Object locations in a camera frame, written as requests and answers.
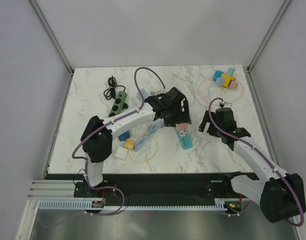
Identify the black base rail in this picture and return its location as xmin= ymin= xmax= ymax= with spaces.
xmin=74 ymin=173 xmax=240 ymax=207

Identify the blue cube socket adapter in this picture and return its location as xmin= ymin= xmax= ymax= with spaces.
xmin=118 ymin=131 xmax=131 ymax=142

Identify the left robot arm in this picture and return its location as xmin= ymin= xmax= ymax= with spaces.
xmin=80 ymin=87 xmax=192 ymax=197

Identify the green power strip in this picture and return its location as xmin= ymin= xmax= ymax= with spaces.
xmin=108 ymin=91 xmax=129 ymax=117

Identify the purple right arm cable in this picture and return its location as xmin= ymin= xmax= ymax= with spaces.
xmin=208 ymin=98 xmax=306 ymax=227

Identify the pink thin cable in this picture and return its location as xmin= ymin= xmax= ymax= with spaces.
xmin=197 ymin=79 xmax=245 ymax=106

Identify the pink cube socket adapter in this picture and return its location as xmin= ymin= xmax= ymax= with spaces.
xmin=175 ymin=122 xmax=190 ymax=132

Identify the white slotted cable duct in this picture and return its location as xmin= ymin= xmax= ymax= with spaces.
xmin=38 ymin=199 xmax=238 ymax=212

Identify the yellow cube socket hub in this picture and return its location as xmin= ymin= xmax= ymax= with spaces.
xmin=221 ymin=73 xmax=236 ymax=88

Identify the blue plug adapter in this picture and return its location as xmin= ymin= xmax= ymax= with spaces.
xmin=212 ymin=70 xmax=225 ymax=86

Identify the white charger block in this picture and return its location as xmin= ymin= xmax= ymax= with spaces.
xmin=114 ymin=146 xmax=128 ymax=160

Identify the black power cord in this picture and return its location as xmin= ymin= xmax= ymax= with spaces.
xmin=103 ymin=76 xmax=126 ymax=100

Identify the yellow charging cable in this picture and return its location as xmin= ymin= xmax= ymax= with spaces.
xmin=127 ymin=124 xmax=159 ymax=164

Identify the teal power strip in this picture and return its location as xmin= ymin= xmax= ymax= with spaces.
xmin=175 ymin=128 xmax=193 ymax=150

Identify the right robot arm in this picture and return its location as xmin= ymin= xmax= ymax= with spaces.
xmin=198 ymin=107 xmax=306 ymax=227

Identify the pink plug adapter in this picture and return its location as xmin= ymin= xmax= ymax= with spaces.
xmin=228 ymin=79 xmax=239 ymax=90

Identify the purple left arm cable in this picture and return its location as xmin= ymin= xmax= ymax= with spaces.
xmin=71 ymin=66 xmax=166 ymax=215

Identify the yellow charger plug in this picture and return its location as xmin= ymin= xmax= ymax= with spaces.
xmin=124 ymin=138 xmax=135 ymax=150

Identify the light teal charger plug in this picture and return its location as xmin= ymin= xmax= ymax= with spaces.
xmin=226 ymin=67 xmax=236 ymax=76

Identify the light blue power cord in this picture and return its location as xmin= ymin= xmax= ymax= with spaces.
xmin=132 ymin=119 xmax=166 ymax=152

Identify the light blue power strip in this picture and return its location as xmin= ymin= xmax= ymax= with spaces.
xmin=137 ymin=88 xmax=149 ymax=100

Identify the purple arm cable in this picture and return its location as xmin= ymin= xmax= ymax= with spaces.
xmin=208 ymin=98 xmax=306 ymax=227
xmin=71 ymin=66 xmax=166 ymax=215

